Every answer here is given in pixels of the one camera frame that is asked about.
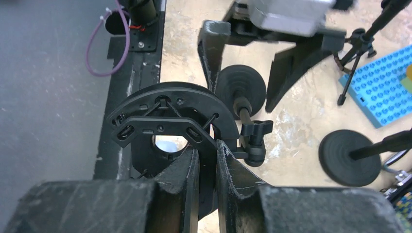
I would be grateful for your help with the black poker chip case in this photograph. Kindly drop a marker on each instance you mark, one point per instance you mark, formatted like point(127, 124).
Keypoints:
point(399, 194)

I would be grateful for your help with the black tripod shock-mount stand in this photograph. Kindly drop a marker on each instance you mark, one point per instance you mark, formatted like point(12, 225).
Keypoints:
point(361, 41)

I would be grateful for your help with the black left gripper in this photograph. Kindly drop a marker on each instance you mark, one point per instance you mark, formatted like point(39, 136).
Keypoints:
point(287, 67)

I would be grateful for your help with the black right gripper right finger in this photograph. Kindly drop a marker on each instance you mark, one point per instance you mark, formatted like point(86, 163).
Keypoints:
point(247, 204)

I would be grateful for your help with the black round-base mic stand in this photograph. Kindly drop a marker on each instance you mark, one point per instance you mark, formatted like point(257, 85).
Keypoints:
point(349, 158)

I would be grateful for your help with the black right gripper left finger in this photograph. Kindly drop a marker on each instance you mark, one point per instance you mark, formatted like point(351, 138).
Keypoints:
point(167, 203)

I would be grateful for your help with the yellow lego brick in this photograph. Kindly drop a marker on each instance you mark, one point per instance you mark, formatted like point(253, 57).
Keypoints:
point(407, 80)

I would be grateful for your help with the blue lego baseplate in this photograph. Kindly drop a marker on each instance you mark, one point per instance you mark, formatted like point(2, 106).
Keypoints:
point(377, 90)

